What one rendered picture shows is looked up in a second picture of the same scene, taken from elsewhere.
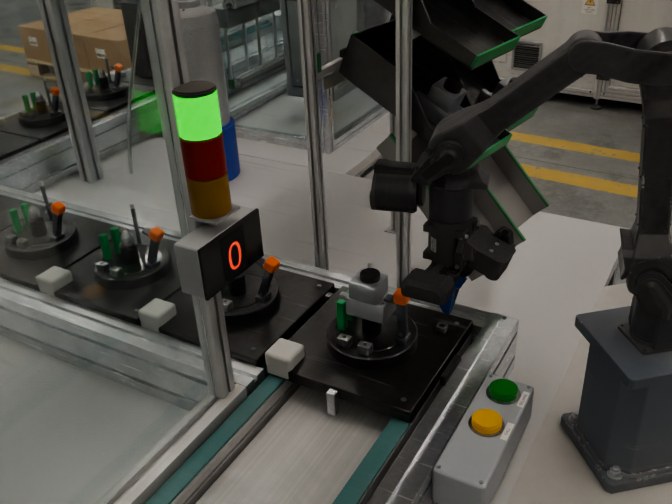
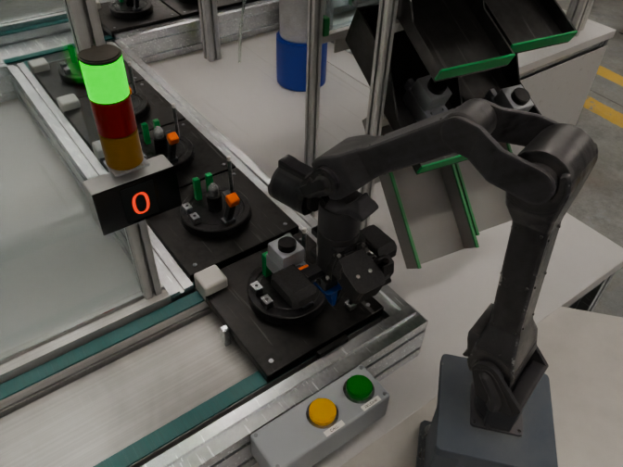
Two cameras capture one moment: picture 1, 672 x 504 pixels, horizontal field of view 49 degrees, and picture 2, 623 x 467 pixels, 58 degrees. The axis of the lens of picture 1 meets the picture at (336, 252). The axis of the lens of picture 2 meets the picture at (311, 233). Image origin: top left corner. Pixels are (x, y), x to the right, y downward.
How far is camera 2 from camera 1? 0.45 m
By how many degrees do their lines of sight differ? 21
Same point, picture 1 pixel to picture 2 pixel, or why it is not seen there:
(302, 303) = (260, 235)
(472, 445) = (296, 428)
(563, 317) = not seen: hidden behind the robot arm
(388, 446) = (237, 396)
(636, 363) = (456, 432)
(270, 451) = (162, 355)
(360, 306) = (273, 266)
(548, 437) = (400, 435)
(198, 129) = (95, 94)
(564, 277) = not seen: hidden behind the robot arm
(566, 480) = not seen: outside the picture
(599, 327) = (453, 376)
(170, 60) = (77, 23)
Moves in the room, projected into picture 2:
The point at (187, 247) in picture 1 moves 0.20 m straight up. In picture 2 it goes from (88, 189) to (44, 46)
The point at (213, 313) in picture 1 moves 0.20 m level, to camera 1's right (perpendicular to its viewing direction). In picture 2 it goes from (135, 237) to (248, 276)
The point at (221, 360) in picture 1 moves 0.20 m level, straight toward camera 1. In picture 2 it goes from (145, 272) to (87, 372)
